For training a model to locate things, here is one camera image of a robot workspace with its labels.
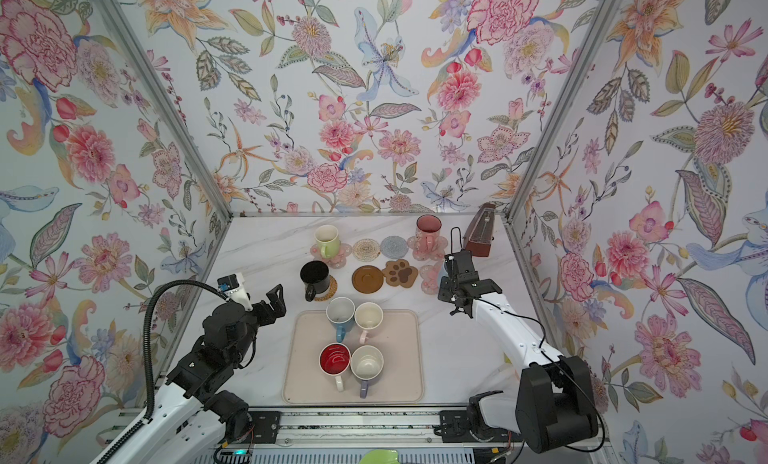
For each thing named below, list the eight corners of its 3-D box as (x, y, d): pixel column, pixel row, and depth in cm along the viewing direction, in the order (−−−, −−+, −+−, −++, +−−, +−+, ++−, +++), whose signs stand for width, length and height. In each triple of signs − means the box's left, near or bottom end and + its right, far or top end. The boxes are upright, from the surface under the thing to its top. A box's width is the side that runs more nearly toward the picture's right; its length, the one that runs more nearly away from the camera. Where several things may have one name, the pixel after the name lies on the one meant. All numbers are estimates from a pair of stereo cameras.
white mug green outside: (315, 266, 107) (310, 250, 99) (320, 241, 114) (315, 224, 107) (338, 266, 107) (334, 250, 99) (341, 241, 114) (338, 224, 107)
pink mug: (416, 262, 109) (419, 240, 99) (414, 237, 117) (417, 214, 107) (439, 262, 109) (444, 240, 99) (435, 237, 117) (440, 214, 107)
